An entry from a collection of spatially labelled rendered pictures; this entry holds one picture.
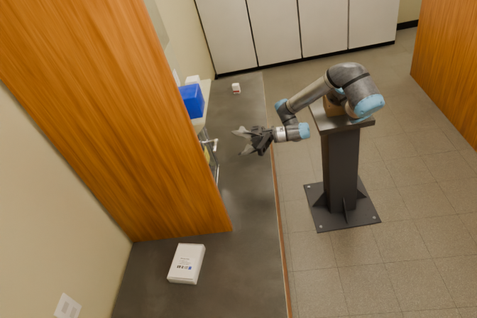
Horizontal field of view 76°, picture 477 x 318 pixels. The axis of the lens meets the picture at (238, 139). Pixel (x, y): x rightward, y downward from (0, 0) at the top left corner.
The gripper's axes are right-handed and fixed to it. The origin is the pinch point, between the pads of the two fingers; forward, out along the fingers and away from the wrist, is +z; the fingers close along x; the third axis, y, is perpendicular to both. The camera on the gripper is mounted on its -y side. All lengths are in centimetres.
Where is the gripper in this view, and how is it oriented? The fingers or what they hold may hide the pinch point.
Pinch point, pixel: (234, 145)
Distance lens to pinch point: 145.1
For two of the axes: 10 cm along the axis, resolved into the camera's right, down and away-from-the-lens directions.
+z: -9.8, 1.6, 1.4
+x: -2.1, -7.3, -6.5
